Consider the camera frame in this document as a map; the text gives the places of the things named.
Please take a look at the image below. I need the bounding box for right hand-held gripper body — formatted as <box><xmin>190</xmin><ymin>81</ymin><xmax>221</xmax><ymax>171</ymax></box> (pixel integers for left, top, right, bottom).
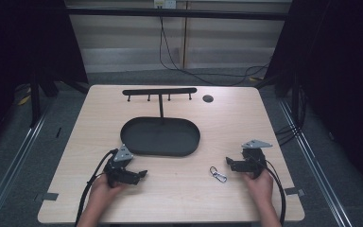
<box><xmin>234</xmin><ymin>139</ymin><xmax>273</xmax><ymax>180</ymax></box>

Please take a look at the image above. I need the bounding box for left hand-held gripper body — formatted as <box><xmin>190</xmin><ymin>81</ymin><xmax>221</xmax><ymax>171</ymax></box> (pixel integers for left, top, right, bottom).
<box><xmin>103</xmin><ymin>144</ymin><xmax>140</xmax><ymax>189</ymax></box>

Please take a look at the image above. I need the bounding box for person's right hand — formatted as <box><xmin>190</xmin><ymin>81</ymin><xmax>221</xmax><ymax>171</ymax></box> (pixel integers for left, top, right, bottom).
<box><xmin>241</xmin><ymin>169</ymin><xmax>274</xmax><ymax>206</ymax></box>

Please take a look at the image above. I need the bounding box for person's left hand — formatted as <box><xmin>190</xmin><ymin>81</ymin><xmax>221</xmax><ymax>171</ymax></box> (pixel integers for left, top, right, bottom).
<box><xmin>89</xmin><ymin>172</ymin><xmax>127</xmax><ymax>206</ymax></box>

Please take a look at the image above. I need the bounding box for black hook stand with tray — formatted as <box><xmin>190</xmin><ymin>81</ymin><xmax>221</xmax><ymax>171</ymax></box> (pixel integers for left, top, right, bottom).
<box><xmin>119</xmin><ymin>87</ymin><xmax>201</xmax><ymax>158</ymax></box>

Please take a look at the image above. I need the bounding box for grey tape strip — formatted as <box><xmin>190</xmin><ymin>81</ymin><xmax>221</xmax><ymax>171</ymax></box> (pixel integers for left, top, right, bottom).
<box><xmin>284</xmin><ymin>186</ymin><xmax>306</xmax><ymax>198</ymax></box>
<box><xmin>33</xmin><ymin>192</ymin><xmax>60</xmax><ymax>203</ymax></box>

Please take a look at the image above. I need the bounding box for black metal stand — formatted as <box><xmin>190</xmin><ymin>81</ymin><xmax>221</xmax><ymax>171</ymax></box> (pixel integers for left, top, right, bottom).
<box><xmin>27</xmin><ymin>72</ymin><xmax>61</xmax><ymax>129</ymax></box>
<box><xmin>254</xmin><ymin>70</ymin><xmax>304</xmax><ymax>130</ymax></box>

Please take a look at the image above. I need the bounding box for black curtain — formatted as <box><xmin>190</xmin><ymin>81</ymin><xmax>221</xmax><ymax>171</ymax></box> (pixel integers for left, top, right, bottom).
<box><xmin>0</xmin><ymin>0</ymin><xmax>90</xmax><ymax>159</ymax></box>
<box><xmin>264</xmin><ymin>0</ymin><xmax>363</xmax><ymax>202</ymax></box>

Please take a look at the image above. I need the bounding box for yellow floor marker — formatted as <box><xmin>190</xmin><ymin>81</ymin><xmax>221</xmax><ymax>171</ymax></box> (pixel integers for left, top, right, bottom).
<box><xmin>16</xmin><ymin>88</ymin><xmax>33</xmax><ymax>107</ymax></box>

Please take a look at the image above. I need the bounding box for black horizontal metal bar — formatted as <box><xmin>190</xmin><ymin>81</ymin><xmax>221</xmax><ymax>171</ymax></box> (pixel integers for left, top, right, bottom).
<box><xmin>66</xmin><ymin>7</ymin><xmax>288</xmax><ymax>22</ymax></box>

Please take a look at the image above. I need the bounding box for silver carabiner with key ring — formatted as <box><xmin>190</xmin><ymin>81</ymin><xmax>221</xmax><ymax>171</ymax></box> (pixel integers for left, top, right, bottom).
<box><xmin>209</xmin><ymin>166</ymin><xmax>229</xmax><ymax>184</ymax></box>

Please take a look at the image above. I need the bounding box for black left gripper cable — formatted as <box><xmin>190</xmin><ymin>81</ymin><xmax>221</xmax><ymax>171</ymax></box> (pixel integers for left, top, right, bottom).
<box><xmin>74</xmin><ymin>148</ymin><xmax>119</xmax><ymax>227</ymax></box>

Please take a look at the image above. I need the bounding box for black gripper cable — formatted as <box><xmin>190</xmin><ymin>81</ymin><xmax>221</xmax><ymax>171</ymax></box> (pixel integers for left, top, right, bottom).
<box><xmin>258</xmin><ymin>156</ymin><xmax>287</xmax><ymax>227</ymax></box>
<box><xmin>74</xmin><ymin>148</ymin><xmax>119</xmax><ymax>227</ymax></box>

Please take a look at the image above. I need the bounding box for bundle of black floor cables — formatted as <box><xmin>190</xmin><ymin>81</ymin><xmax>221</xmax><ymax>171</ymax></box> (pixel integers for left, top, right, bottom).
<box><xmin>274</xmin><ymin>123</ymin><xmax>303</xmax><ymax>148</ymax></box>

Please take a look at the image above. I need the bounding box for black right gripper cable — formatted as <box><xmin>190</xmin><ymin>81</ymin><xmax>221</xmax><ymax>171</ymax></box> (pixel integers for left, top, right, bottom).
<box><xmin>258</xmin><ymin>156</ymin><xmax>287</xmax><ymax>227</ymax></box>

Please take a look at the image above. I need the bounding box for silver floor rail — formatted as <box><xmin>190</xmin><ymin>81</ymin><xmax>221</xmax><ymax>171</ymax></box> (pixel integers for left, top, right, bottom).
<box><xmin>0</xmin><ymin>105</ymin><xmax>53</xmax><ymax>227</ymax></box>
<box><xmin>278</xmin><ymin>99</ymin><xmax>354</xmax><ymax>227</ymax></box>

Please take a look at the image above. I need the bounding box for black wall socket cable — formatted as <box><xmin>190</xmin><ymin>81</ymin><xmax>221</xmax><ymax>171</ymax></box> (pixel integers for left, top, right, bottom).
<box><xmin>158</xmin><ymin>7</ymin><xmax>272</xmax><ymax>87</ymax></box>

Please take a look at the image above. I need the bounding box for white wall socket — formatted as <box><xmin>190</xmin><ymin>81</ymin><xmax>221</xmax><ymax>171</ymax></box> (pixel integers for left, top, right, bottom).
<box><xmin>153</xmin><ymin>0</ymin><xmax>178</xmax><ymax>9</ymax></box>

